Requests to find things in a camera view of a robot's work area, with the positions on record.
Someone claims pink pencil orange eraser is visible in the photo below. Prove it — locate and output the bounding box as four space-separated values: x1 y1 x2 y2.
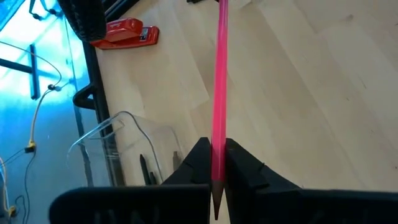
210 0 230 221

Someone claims clear plastic bin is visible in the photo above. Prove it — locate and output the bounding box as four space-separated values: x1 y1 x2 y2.
65 111 187 187

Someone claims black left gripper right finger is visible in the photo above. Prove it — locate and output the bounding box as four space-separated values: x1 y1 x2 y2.
224 138 398 224

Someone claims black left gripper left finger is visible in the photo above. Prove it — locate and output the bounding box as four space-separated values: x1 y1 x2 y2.
49 137 213 224

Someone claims black metal table frame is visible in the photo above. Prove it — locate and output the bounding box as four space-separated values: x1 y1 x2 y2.
81 0 141 187

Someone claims cream floor cable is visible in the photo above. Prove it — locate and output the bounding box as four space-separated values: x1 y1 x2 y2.
26 83 63 154

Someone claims black frame clamp handle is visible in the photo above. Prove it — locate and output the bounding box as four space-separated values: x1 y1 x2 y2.
72 83 97 111

